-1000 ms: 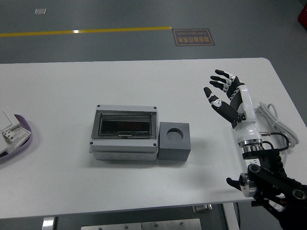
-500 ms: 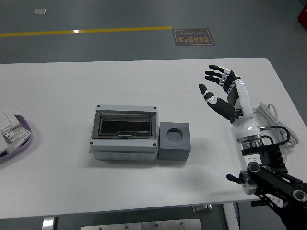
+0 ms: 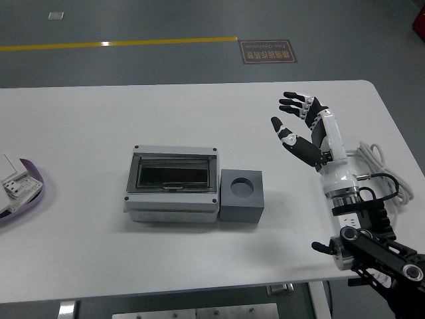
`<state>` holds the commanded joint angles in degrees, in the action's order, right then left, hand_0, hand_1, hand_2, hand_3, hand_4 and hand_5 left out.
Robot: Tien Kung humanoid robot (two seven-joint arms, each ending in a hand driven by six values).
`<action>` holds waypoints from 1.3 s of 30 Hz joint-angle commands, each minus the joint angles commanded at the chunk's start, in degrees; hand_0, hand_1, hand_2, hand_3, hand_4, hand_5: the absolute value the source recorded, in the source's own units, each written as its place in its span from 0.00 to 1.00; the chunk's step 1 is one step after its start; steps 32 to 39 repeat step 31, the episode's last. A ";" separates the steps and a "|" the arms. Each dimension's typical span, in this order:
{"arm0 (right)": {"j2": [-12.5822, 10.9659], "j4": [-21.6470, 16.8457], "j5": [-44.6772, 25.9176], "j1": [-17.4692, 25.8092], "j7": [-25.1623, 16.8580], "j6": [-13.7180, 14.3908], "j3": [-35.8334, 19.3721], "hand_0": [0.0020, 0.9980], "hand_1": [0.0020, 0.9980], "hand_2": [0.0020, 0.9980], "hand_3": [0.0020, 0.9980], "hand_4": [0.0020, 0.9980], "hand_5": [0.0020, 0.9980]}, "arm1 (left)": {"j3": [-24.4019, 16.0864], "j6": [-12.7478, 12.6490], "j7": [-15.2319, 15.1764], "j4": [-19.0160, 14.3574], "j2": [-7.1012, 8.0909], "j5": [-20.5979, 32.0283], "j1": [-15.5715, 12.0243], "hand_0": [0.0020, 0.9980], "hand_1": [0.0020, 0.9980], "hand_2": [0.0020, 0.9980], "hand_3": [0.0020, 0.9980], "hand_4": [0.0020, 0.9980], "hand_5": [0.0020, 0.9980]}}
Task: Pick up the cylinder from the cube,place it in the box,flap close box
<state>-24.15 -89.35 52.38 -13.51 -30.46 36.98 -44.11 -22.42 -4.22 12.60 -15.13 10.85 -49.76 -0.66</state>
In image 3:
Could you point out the white flat switch panel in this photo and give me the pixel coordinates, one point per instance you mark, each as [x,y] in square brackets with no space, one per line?
[6,166]

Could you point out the white table leg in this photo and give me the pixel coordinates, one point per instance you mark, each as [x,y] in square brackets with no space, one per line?
[320,302]
[68,309]

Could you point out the grey electrical box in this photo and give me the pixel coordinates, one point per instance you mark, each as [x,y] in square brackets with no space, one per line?
[169,206]

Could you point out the purple tray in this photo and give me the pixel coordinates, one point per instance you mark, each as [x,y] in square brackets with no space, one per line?
[46,186]

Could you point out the white power strip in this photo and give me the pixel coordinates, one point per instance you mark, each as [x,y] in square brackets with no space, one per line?
[348,222]

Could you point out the metal base plate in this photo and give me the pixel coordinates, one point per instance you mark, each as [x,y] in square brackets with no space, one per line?
[199,312]

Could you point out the small grey floor plate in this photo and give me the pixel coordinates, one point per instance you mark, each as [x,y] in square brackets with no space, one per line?
[55,15]

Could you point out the grey table bracket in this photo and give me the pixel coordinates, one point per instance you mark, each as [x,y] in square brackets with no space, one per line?
[280,289]

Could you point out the red bin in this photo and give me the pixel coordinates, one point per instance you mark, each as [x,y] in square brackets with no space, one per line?
[419,21]

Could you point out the brown floor sign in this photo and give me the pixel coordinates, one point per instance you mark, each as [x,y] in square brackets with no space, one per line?
[268,51]

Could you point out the white switch frame plate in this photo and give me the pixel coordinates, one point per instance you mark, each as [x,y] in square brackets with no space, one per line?
[31,184]

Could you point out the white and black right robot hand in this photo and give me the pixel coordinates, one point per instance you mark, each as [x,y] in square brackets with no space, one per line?
[333,143]

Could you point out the yellow floor tape line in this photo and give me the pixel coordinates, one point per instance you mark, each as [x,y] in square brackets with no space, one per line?
[106,43]

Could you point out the white socket insert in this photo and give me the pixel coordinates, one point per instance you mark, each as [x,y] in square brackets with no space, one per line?
[11,188]

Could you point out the grey cube with round hole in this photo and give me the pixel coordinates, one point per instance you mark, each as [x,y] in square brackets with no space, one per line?
[239,207]

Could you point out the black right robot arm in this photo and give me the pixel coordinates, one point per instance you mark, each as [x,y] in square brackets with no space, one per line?
[378,247]

